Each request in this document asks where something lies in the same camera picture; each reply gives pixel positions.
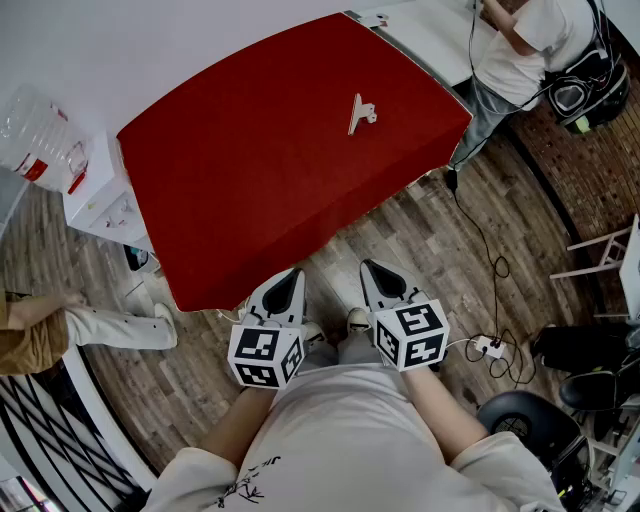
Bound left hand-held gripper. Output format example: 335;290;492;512
227;268;309;391

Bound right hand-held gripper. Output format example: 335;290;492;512
360;258;451;373

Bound large metal binder clip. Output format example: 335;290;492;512
348;93;378;137

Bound person's left forearm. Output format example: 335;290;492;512
199;384;277;467

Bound person's right forearm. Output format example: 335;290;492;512
399;367;489;467

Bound person's right shoe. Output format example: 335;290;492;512
347;307;372;335

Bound person's grey trousers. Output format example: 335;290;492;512
299;329;386;374

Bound white power strip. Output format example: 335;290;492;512
472;335;505;359

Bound red table cover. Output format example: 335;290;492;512
116;12;474;314

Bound white grey device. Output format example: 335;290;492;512
122;243;162;274

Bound person's white t-shirt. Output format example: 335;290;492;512
144;362;566;512

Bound black office chair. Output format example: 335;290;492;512
477;389;587;474

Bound white cabinet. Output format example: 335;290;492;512
62;129;154;252

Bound white wooden stool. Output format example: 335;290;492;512
549;224;634;281

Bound white desk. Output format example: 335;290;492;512
618;213;640;322

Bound white table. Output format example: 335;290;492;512
344;0;501;87

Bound black metal railing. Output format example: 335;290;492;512
0;369;137;512

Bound black backpack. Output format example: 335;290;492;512
544;47;630;135

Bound clear plastic water bottle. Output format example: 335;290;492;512
0;83;95;195

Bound black floor cable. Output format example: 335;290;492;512
446;167;537;386

